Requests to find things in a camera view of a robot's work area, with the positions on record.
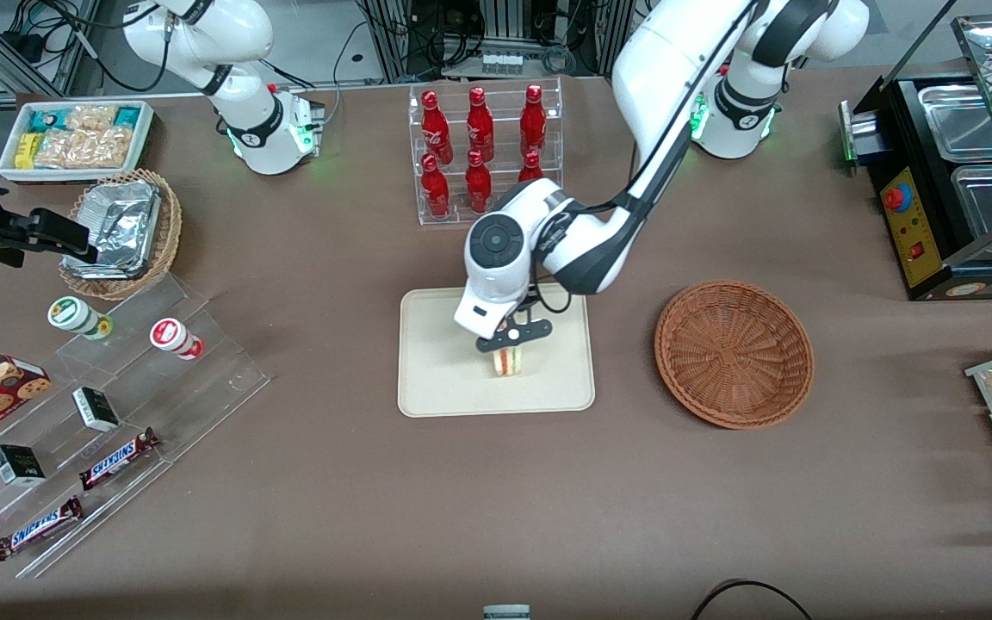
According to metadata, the triangular sandwich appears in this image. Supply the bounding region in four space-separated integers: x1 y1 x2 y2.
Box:
492 344 529 379

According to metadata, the beige plastic tray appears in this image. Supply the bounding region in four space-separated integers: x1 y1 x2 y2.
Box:
398 282 597 419

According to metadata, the tan wicker basket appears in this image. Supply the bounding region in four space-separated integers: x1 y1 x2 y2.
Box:
59 168 183 302

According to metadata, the brown round wicker basket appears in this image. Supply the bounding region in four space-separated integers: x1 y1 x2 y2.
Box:
654 280 815 431

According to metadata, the white rectangular snack bin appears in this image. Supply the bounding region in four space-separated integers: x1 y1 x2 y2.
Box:
0 100 156 185

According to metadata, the silver foil wrapped package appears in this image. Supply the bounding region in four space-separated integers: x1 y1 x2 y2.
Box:
73 180 163 278

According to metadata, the green lidded yoghurt cup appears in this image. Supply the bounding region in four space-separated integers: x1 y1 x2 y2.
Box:
46 295 115 341

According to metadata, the large clear cracker bag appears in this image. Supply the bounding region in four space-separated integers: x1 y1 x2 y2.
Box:
33 127 134 171

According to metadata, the small clear cracker bag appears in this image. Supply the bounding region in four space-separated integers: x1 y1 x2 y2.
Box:
65 103 119 133

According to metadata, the red lidded yoghurt cup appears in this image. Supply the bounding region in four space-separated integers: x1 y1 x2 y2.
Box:
149 317 205 362

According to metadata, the small black box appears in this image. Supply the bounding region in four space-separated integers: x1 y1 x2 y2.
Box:
0 443 47 488
71 386 121 433

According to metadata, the clear acrylic bottle rack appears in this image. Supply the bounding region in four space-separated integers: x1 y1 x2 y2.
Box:
407 77 565 227

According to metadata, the clear acrylic stepped shelf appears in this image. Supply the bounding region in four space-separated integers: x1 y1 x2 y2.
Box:
0 273 272 580

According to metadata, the brown snickers bar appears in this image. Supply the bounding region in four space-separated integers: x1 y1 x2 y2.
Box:
0 495 85 562
77 427 161 493

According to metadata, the aluminium equipment rack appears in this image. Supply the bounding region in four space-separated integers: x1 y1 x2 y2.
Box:
362 0 636 84

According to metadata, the black hot food warmer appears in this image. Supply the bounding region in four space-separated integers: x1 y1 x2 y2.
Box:
839 0 992 302

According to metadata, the aluminium frame rail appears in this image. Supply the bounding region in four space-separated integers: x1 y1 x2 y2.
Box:
0 0 102 101

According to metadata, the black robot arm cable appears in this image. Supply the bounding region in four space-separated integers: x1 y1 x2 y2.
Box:
529 0 764 314

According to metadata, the black looped cable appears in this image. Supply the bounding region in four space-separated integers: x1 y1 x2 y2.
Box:
689 579 816 620

